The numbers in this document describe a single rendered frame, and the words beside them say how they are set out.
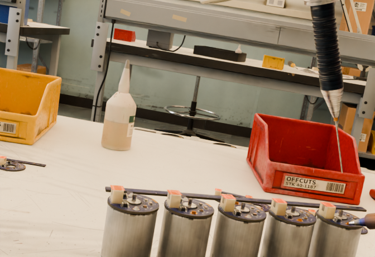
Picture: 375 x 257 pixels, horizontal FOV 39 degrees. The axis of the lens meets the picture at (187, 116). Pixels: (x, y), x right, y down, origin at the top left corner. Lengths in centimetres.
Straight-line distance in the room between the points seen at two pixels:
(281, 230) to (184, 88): 442
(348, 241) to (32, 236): 20
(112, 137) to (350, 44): 204
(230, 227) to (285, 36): 226
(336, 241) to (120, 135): 35
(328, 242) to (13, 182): 27
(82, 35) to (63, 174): 438
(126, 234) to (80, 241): 11
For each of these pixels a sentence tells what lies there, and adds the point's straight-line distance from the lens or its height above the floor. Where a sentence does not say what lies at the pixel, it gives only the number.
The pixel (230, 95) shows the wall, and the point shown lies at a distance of 466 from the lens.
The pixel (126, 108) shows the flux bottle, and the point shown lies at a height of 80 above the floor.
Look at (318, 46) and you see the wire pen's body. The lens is 26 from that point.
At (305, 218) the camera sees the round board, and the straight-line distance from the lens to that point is 28.
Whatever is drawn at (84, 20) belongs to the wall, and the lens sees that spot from 485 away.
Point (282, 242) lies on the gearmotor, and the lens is 28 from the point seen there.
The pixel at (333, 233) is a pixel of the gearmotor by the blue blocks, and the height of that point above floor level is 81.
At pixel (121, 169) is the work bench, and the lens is 53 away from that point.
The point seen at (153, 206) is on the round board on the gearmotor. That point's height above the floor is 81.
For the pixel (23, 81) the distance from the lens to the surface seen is 68.
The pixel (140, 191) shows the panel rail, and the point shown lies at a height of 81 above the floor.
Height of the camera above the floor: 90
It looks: 10 degrees down
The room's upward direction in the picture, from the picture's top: 9 degrees clockwise
